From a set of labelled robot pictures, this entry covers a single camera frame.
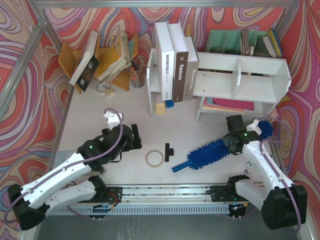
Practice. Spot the stack of worn books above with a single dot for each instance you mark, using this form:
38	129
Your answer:
114	60

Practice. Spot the yellow wooden zigzag shelf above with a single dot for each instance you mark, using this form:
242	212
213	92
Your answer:
67	60

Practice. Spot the brown Fredonia book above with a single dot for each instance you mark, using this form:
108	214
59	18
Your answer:
180	60

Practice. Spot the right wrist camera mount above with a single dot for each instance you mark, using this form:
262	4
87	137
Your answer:
254	126

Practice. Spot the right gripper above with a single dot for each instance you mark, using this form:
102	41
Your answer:
230	144

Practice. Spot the clear pencil cup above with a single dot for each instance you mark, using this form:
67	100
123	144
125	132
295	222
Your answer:
137	72

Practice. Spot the blue cube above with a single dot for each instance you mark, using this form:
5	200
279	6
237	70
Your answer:
169	103

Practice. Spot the white bookshelf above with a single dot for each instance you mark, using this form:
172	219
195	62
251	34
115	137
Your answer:
260	80

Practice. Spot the pink folder stack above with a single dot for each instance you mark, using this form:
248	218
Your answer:
228	104

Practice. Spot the blue microfiber duster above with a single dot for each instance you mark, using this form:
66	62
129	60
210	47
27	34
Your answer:
216	150

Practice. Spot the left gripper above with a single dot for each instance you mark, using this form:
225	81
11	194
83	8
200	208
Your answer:
136	139

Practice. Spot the white Mademoiselle book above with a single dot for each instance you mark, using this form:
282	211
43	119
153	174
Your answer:
166	59

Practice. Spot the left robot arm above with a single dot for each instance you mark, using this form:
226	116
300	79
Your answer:
33	202

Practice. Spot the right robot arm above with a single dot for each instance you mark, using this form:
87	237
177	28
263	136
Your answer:
281	202

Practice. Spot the beige tape roll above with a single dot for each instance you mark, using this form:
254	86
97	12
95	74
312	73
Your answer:
154	158

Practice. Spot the taupe Lonely Ones book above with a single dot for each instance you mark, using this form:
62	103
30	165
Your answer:
191	70

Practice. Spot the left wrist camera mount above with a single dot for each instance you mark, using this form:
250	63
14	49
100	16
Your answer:
112	119

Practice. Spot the black plastic clip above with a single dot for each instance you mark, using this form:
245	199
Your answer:
169	152

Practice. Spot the green file organizer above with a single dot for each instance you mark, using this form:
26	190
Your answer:
230	42

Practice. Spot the wooden block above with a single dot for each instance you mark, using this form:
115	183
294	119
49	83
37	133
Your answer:
160	108

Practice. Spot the blue yellow book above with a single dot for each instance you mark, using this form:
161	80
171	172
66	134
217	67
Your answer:
272	44

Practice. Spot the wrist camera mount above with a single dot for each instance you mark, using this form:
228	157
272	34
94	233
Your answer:
112	119
254	126

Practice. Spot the white black leaning book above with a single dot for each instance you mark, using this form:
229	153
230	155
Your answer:
86	63

